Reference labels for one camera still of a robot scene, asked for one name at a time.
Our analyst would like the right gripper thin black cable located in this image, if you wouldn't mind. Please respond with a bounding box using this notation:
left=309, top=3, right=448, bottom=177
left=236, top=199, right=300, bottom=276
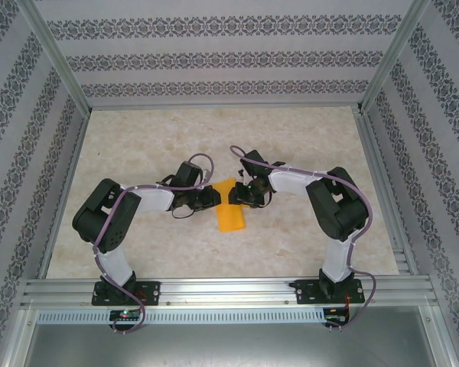
left=251, top=190, right=275, bottom=210

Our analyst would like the aluminium frame back rail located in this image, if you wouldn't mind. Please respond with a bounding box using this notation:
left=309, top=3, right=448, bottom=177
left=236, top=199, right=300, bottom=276
left=87, top=100, right=363, bottom=112

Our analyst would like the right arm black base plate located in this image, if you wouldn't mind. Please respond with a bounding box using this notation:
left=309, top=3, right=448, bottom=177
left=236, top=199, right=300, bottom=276
left=296, top=278, right=367, bottom=306

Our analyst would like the gripper thin black cable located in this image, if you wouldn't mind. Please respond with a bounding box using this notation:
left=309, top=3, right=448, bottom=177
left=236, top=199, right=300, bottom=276
left=251, top=190, right=275, bottom=210
left=171, top=205, right=200, bottom=220

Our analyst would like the aluminium frame post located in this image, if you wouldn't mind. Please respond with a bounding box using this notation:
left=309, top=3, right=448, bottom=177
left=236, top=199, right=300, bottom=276
left=18, top=0, right=92, bottom=115
left=357, top=0, right=431, bottom=114

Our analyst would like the aluminium frame side rail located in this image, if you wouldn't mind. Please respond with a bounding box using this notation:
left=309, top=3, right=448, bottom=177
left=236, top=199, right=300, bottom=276
left=353, top=110, right=420, bottom=276
left=37, top=110, right=92, bottom=280

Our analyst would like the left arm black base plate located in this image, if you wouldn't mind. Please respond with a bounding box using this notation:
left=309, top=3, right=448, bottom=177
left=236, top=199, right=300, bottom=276
left=91, top=281, right=162, bottom=307

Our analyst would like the grey sheet metal shelf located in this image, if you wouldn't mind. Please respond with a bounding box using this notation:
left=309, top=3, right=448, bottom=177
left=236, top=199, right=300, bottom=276
left=7, top=307, right=456, bottom=367

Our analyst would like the aluminium mounting rail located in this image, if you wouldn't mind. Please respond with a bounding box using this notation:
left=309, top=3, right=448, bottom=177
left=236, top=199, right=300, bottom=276
left=21, top=277, right=439, bottom=309

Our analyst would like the left gripper thin black cable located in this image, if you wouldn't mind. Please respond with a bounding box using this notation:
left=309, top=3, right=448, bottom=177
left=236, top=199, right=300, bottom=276
left=171, top=205, right=200, bottom=220

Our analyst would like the slotted grey cable duct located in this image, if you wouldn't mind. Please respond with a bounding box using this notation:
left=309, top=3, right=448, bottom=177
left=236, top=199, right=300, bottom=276
left=36, top=307, right=330, bottom=325

